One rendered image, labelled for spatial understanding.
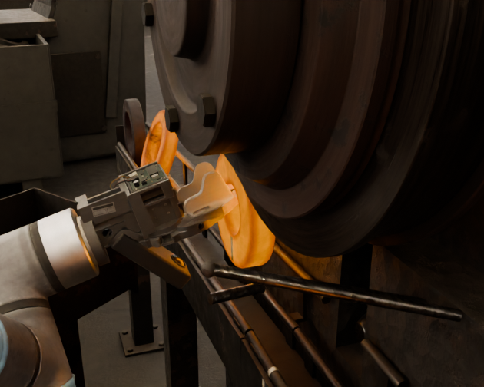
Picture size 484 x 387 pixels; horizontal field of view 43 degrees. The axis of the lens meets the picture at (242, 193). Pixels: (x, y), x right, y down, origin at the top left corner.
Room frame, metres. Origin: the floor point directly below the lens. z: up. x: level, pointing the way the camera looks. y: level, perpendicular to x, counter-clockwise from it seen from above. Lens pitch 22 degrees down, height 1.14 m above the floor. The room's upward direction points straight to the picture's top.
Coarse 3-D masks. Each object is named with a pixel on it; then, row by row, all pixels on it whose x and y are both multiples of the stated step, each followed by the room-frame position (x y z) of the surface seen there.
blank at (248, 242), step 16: (224, 160) 0.75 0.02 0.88; (224, 176) 0.75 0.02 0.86; (240, 192) 0.69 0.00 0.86; (240, 208) 0.69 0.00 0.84; (224, 224) 0.75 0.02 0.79; (240, 224) 0.69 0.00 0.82; (256, 224) 0.66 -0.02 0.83; (224, 240) 0.75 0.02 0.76; (240, 240) 0.69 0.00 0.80; (256, 240) 0.66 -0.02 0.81; (272, 240) 0.67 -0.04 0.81; (240, 256) 0.69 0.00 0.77; (256, 256) 0.67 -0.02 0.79
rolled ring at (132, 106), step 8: (128, 104) 1.55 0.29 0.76; (136, 104) 1.55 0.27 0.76; (128, 112) 1.54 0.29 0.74; (136, 112) 1.52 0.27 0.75; (128, 120) 1.63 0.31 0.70; (136, 120) 1.51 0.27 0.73; (128, 128) 1.63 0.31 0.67; (136, 128) 1.50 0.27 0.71; (144, 128) 1.50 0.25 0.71; (128, 136) 1.63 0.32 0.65; (136, 136) 1.49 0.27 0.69; (144, 136) 1.50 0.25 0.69; (128, 144) 1.62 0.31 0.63; (136, 144) 1.49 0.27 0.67; (128, 152) 1.60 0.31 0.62; (136, 152) 1.49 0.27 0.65; (136, 160) 1.50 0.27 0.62
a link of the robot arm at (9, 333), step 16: (0, 320) 0.47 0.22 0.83; (0, 336) 0.45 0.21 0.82; (16, 336) 0.48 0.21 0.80; (32, 336) 0.52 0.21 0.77; (0, 352) 0.44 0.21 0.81; (16, 352) 0.47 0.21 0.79; (32, 352) 0.50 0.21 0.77; (0, 368) 0.44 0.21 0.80; (16, 368) 0.46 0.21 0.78; (32, 368) 0.49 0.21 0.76; (0, 384) 0.44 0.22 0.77; (16, 384) 0.47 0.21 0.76
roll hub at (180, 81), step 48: (192, 0) 0.46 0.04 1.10; (240, 0) 0.38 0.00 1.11; (288, 0) 0.39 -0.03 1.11; (192, 48) 0.48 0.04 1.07; (240, 48) 0.39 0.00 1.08; (288, 48) 0.40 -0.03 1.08; (192, 96) 0.52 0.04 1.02; (240, 96) 0.40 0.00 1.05; (192, 144) 0.48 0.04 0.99; (240, 144) 0.44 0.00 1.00
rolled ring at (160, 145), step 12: (156, 120) 1.44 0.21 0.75; (156, 132) 1.45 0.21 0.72; (168, 132) 1.33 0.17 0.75; (144, 144) 1.47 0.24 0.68; (156, 144) 1.45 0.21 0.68; (168, 144) 1.32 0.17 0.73; (144, 156) 1.43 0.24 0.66; (156, 156) 1.44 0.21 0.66; (168, 156) 1.31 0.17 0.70; (168, 168) 1.31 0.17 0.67
